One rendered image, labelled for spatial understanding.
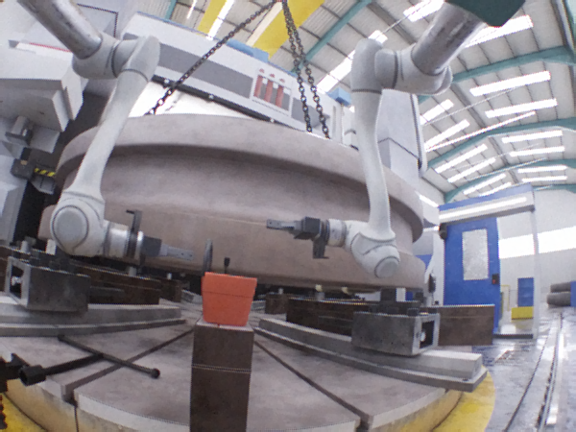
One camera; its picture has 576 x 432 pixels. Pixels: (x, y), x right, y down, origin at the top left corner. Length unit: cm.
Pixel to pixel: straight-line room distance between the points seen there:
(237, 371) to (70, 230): 46
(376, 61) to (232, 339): 83
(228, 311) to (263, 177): 111
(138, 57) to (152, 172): 103
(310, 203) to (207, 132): 76
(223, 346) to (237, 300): 12
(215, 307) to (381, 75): 78
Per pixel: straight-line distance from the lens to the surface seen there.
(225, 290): 67
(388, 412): 122
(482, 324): 276
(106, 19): 433
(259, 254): 139
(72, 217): 53
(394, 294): 172
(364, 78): 84
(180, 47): 790
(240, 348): 65
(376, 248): 74
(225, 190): 160
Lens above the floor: 79
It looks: 15 degrees up
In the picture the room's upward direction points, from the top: 6 degrees clockwise
